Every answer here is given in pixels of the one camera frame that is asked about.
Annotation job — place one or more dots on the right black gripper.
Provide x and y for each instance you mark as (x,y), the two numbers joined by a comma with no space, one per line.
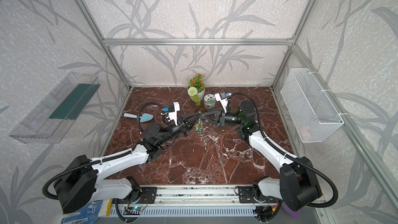
(221,118)

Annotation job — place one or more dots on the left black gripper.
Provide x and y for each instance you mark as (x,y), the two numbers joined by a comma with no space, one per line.
(183,125)

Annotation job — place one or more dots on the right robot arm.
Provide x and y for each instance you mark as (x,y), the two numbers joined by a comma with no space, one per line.
(297,185)

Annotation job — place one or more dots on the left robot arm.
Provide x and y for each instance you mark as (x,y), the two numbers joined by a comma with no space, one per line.
(87,180)

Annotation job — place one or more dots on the round green tin can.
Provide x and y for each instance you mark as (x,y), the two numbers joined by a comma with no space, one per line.
(209,102)

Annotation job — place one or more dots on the potted flower plant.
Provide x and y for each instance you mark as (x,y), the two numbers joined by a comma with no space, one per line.
(196,88)

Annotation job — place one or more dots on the light blue toy shovel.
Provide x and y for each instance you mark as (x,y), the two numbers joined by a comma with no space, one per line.
(143,118)

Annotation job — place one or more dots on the green circuit board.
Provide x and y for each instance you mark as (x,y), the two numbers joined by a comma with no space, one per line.
(133,210)

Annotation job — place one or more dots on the purple toy shovel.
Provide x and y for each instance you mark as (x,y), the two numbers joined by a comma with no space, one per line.
(293,214)

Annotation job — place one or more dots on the blue dotted work glove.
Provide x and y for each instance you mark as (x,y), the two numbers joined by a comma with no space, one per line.
(86,215)

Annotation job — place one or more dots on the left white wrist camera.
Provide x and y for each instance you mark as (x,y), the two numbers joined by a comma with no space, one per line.
(170,113)

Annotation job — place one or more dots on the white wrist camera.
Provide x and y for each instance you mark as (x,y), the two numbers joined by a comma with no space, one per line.
(170,113)
(223,98)

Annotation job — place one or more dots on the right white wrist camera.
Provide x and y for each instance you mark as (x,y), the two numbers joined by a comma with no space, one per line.
(223,98)

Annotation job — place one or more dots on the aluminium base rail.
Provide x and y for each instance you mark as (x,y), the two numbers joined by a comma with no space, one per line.
(199,196)

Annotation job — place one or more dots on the white wire mesh basket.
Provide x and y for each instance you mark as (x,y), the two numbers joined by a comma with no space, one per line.
(312,112)

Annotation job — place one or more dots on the clear plastic wall shelf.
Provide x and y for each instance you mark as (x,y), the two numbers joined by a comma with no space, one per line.
(51,119)

